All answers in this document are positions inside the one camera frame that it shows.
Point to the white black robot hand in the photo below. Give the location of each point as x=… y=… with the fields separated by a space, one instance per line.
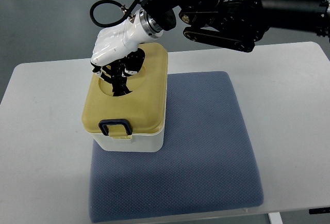
x=117 y=42

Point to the black taped lid handle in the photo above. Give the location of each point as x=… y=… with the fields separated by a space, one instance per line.
x=115 y=76

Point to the yellow storage box lid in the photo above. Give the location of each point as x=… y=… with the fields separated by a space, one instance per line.
x=144 y=107

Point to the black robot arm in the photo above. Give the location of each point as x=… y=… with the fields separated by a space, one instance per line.
x=239 y=24

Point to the white storage box base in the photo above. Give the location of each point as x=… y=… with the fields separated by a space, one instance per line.
x=131 y=141

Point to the blue grey cushion mat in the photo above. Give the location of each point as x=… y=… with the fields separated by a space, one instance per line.
x=206 y=162

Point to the white table leg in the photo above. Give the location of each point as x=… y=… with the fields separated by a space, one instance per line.
x=275 y=218

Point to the black object under table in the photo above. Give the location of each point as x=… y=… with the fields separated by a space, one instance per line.
x=324 y=210

